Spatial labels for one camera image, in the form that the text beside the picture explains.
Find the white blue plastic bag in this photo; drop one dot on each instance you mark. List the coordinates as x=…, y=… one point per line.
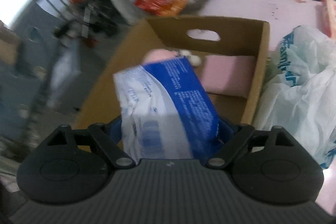
x=299, y=92

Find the folded wheelchair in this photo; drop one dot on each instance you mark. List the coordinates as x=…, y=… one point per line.
x=88, y=19

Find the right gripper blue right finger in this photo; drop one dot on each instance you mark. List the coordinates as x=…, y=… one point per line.
x=234, y=137

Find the pink plush doll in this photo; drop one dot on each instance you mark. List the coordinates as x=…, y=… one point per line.
x=158, y=55

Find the blue white tissue pack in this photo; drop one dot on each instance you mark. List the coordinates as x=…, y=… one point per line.
x=165, y=112

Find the brown cardboard box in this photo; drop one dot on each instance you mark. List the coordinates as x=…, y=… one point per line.
x=233, y=53

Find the pink wet wipes pack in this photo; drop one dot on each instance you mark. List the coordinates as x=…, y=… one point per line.
x=328, y=18

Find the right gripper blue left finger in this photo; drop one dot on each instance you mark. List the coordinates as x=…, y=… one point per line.
x=107, y=137

